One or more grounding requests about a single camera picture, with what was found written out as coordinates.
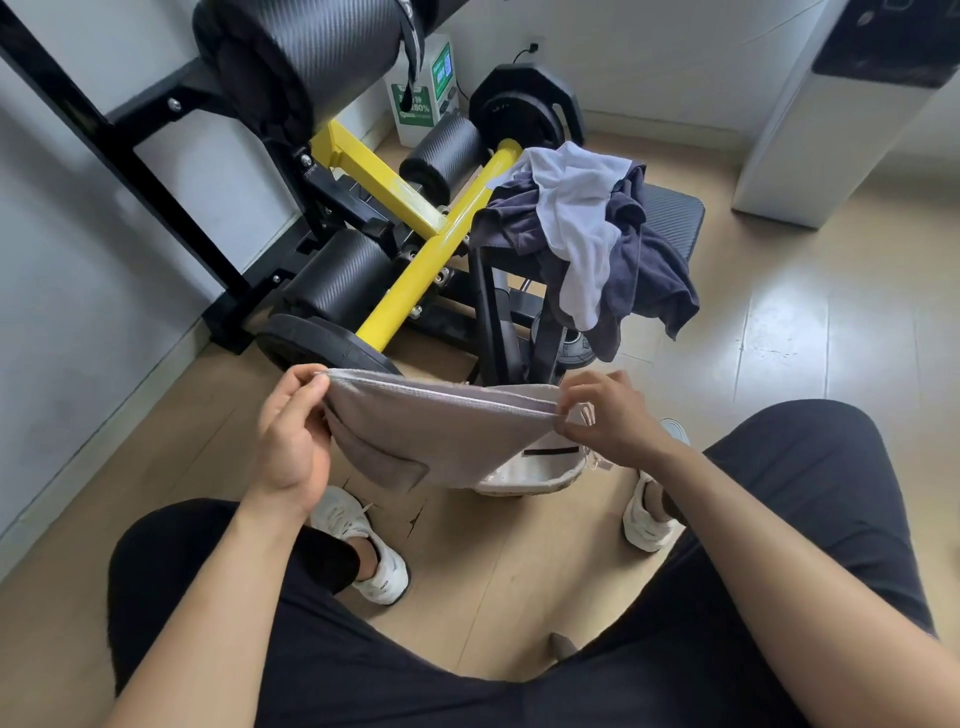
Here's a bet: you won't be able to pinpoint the small black foam roller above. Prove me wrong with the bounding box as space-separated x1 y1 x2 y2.
398 112 490 208

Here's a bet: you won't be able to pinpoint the small black weight plate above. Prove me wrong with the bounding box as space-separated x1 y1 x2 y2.
531 313 599 370

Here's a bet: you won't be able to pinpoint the grey towel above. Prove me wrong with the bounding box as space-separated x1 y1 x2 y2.
315 367 594 494

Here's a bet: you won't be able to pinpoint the black round weight plate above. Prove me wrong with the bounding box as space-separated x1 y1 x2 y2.
254 312 404 378

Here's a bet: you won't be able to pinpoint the black strap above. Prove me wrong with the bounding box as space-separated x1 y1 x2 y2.
395 0 429 115

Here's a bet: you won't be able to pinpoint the white tower air conditioner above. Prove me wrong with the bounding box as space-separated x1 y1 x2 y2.
732 0 960 231

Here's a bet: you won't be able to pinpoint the person's right forearm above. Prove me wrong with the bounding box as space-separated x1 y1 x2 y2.
641 444 960 728

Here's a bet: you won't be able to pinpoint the black octagonal weight plate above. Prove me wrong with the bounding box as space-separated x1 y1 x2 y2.
468 63 587 153

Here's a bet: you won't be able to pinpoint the white right shoe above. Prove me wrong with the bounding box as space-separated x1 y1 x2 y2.
621 420 692 555

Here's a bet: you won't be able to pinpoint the medium black foam roller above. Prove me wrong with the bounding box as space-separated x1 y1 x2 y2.
288 228 400 333

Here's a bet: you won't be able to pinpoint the person's right hand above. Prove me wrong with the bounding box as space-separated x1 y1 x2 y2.
553 369 678 474

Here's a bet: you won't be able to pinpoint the person's left forearm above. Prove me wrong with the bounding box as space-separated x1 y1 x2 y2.
105 491 316 728

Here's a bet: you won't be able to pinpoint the white woven basket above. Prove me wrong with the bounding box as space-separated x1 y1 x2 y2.
472 382 591 498

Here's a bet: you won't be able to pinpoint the person's left hand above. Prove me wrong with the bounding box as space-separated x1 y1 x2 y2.
255 363 335 520

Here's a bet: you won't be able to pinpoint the black bench pad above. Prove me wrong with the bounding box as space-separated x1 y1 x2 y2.
636 183 707 265

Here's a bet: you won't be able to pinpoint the white and green box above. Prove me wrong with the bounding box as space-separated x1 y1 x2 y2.
384 33 459 150

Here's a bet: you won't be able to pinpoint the black steel machine frame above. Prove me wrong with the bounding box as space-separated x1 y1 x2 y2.
0 0 421 355

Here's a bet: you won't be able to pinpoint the dark navy garment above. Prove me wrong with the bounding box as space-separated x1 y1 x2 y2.
468 161 702 363

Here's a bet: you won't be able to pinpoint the white shoe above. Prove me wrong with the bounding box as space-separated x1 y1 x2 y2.
309 486 411 606
621 420 692 555

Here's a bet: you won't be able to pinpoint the white shirt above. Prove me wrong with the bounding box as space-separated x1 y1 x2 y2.
486 141 636 332

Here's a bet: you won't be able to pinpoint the large black foam roller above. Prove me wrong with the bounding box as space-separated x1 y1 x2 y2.
192 0 423 149

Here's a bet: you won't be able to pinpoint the black bench stand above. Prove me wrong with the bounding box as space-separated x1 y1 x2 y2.
468 243 569 389

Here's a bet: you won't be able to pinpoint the white left shoe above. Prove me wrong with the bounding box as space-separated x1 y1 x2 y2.
309 486 411 606

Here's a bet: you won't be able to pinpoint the black shorts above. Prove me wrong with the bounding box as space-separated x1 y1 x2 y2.
107 399 939 728

